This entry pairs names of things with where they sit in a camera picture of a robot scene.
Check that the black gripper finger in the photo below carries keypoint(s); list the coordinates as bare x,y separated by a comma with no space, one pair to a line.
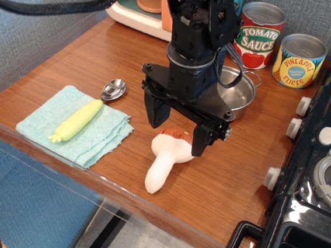
204,136
158,110

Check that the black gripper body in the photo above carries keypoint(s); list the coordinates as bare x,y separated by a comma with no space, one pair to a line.
192,88

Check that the spoon with yellow handle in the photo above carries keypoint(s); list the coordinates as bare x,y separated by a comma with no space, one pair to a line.
80,118

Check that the light blue cloth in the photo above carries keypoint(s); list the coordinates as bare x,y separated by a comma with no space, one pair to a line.
102,135

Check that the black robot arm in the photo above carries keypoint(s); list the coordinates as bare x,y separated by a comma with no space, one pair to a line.
203,33

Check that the plush mushroom toy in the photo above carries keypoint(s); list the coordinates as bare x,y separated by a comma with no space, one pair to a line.
170,147

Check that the small steel pot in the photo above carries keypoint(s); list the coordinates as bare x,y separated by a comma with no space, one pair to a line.
239,97

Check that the toy microwave teal and white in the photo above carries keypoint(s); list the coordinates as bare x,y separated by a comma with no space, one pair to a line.
141,13

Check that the tomato sauce can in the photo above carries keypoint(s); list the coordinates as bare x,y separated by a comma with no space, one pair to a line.
262,26

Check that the pineapple slices can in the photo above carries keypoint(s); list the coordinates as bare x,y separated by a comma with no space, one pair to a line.
299,60

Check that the black toy stove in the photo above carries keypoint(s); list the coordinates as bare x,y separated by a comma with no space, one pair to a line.
299,212

